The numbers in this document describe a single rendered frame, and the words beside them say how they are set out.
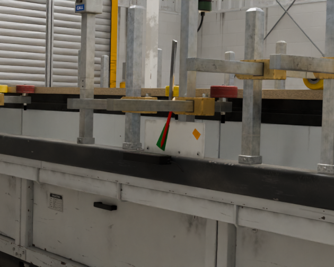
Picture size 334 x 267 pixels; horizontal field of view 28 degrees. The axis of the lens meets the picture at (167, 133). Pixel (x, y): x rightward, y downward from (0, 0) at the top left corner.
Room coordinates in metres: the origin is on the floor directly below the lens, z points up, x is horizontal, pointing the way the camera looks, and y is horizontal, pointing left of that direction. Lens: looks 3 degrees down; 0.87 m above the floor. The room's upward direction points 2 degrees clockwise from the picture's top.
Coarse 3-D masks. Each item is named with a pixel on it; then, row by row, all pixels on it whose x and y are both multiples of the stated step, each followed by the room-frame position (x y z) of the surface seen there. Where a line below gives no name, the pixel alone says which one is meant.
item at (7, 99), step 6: (6, 96) 2.86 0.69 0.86; (12, 96) 2.88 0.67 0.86; (18, 96) 2.90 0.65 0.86; (24, 96) 2.91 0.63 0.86; (30, 96) 2.93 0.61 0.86; (6, 102) 2.86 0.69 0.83; (12, 102) 2.88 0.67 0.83; (18, 102) 2.90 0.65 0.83; (24, 102) 2.91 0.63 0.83; (30, 102) 2.93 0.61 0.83
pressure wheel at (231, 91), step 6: (222, 84) 1.96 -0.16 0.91; (210, 90) 1.96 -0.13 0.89; (216, 90) 1.94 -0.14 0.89; (222, 90) 1.93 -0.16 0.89; (228, 90) 1.93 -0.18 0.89; (234, 90) 1.94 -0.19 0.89; (210, 96) 1.96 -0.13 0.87; (216, 96) 1.94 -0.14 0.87; (222, 96) 1.93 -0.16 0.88; (228, 96) 1.93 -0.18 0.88; (234, 96) 1.94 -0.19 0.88; (222, 120) 1.96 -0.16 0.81
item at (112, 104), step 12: (108, 108) 1.70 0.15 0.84; (120, 108) 1.70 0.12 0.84; (132, 108) 1.72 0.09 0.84; (144, 108) 1.75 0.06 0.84; (156, 108) 1.78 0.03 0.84; (168, 108) 1.81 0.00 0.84; (180, 108) 1.83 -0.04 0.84; (192, 108) 1.87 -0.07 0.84; (216, 108) 1.93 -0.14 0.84; (228, 108) 1.96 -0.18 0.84
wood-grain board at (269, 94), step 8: (8, 88) 3.13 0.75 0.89; (40, 88) 2.92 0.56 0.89; (48, 88) 2.87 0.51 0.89; (56, 88) 2.82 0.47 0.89; (64, 88) 2.77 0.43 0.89; (72, 88) 2.73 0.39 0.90; (96, 88) 2.60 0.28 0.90; (104, 88) 2.56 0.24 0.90; (112, 88) 2.52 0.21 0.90; (120, 88) 2.48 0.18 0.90; (144, 88) 2.38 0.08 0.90; (152, 88) 2.34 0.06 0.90; (160, 88) 2.31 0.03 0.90; (200, 88) 2.16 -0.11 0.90; (208, 88) 2.13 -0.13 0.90; (200, 96) 2.16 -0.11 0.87; (208, 96) 2.13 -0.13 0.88; (240, 96) 2.03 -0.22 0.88; (264, 96) 1.96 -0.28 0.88; (272, 96) 1.93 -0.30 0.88; (280, 96) 1.91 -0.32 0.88; (288, 96) 1.89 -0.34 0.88; (296, 96) 1.87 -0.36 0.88; (304, 96) 1.85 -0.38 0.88; (312, 96) 1.83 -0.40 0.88; (320, 96) 1.81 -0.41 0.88
